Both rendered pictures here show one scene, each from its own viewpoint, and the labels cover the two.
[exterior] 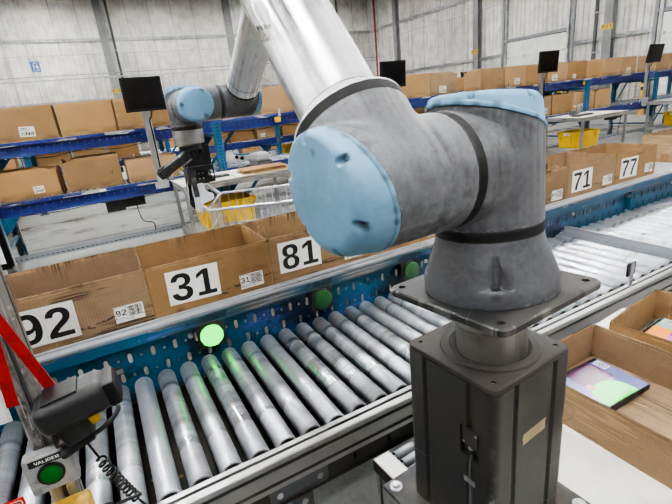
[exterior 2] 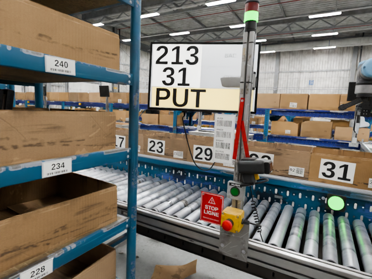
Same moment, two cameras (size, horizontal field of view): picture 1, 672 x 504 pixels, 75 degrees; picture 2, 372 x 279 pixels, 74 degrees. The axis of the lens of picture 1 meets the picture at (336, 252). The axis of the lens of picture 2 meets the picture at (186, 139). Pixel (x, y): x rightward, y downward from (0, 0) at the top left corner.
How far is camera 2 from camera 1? 0.29 m
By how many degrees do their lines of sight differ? 56
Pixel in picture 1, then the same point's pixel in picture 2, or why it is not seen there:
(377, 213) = not seen: outside the picture
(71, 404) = (251, 163)
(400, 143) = not seen: outside the picture
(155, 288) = (313, 164)
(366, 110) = not seen: outside the picture
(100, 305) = (284, 161)
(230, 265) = (365, 169)
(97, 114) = (330, 101)
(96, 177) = (316, 132)
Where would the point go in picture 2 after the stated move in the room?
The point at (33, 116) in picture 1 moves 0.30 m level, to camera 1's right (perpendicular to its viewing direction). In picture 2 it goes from (298, 98) to (311, 98)
